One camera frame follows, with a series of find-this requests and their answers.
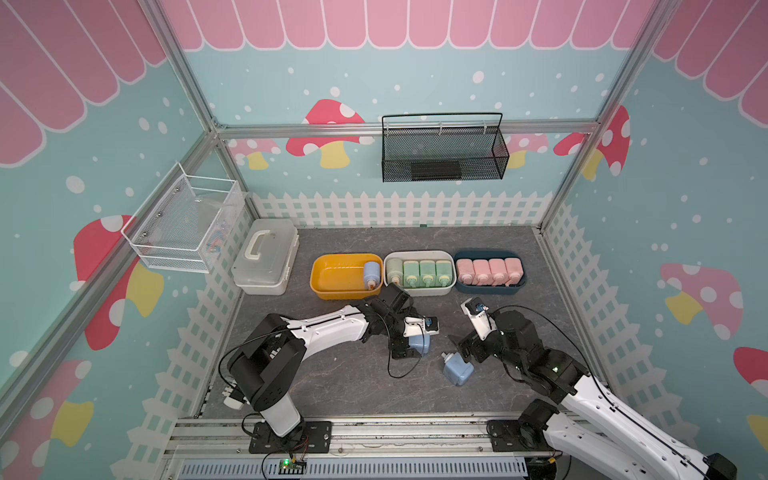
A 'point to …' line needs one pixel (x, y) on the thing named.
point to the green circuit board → (290, 467)
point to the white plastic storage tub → (419, 255)
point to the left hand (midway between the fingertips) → (415, 338)
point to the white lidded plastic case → (265, 255)
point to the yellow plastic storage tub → (340, 276)
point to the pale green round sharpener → (394, 271)
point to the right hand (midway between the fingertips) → (465, 325)
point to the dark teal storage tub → (479, 254)
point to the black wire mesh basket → (441, 147)
